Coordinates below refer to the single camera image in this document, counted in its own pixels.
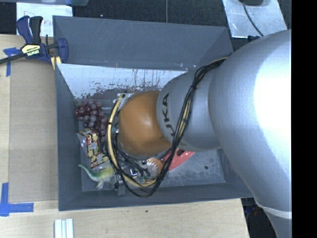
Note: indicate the orange toy pastry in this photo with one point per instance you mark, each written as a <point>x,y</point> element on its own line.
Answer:
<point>154,166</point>

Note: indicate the red-orange plastic piece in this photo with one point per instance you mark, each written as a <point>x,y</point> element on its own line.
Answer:
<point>184,155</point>

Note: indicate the green toy dinosaur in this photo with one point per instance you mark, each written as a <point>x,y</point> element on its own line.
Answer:
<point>102,175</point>

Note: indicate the red and yellow patterned box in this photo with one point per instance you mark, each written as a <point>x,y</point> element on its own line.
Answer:
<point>92,142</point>

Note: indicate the grey metal bin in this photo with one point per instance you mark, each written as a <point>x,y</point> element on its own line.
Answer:
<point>138,43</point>

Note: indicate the pale wood board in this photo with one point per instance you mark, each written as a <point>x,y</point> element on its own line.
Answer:
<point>32,133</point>

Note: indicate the dark red grape bunch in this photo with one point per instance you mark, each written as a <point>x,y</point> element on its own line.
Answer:
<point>90,113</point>

